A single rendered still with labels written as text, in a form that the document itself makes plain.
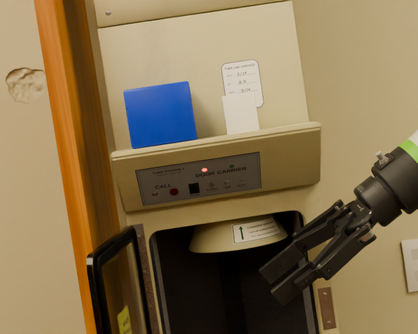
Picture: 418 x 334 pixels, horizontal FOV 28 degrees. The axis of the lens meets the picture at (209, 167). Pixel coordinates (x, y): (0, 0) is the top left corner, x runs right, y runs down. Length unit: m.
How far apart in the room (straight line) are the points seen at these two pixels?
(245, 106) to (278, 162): 0.10
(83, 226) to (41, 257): 0.56
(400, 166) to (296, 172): 0.17
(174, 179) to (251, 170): 0.12
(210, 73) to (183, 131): 0.15
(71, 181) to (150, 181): 0.12
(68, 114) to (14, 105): 0.55
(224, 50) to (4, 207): 0.69
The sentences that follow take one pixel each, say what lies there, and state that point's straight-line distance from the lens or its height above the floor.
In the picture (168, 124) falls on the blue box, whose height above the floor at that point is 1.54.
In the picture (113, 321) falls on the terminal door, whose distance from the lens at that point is 1.14.
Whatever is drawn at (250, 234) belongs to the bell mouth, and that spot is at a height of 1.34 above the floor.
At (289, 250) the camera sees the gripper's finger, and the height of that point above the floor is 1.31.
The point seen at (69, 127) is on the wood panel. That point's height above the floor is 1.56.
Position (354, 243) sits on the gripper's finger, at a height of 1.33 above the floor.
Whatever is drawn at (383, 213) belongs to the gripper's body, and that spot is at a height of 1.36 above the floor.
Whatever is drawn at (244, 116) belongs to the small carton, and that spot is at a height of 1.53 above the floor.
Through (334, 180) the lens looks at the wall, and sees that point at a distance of 1.82.
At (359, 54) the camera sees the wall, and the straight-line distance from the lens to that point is 1.84.
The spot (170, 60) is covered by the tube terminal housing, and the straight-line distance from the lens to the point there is 1.36.
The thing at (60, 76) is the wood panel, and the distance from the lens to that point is 1.29.
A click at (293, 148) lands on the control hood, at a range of 1.28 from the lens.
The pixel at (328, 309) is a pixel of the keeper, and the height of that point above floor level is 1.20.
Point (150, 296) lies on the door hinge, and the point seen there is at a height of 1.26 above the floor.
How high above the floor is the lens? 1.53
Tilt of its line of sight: 3 degrees down
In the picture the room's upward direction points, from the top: 8 degrees counter-clockwise
